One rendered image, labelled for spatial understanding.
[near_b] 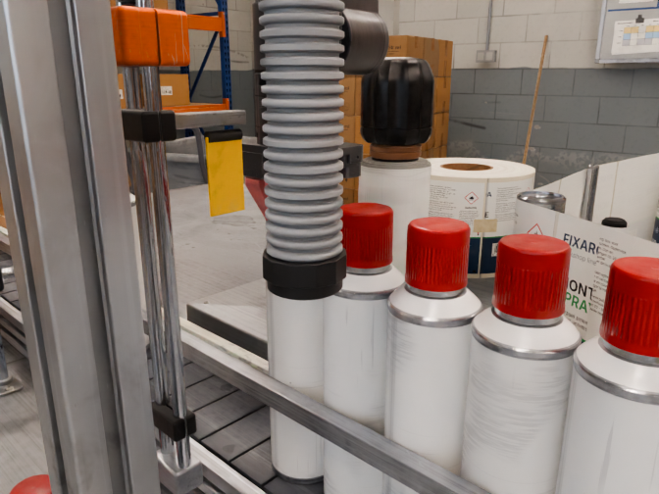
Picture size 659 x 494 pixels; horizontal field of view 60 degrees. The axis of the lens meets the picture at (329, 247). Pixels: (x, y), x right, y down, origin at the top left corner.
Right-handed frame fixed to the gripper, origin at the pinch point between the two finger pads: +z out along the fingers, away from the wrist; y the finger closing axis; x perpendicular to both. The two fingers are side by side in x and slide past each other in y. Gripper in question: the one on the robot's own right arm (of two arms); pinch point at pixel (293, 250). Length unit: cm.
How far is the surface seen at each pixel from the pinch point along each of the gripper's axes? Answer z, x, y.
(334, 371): 3.0, 9.0, -13.0
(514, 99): 7, -419, 181
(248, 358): 10.1, 3.2, 2.8
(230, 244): 19, -35, 56
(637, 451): 0.1, 9.1, -29.8
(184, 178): 35, -120, 202
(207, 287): 18.9, -17.6, 39.1
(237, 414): 13.6, 6.1, 0.8
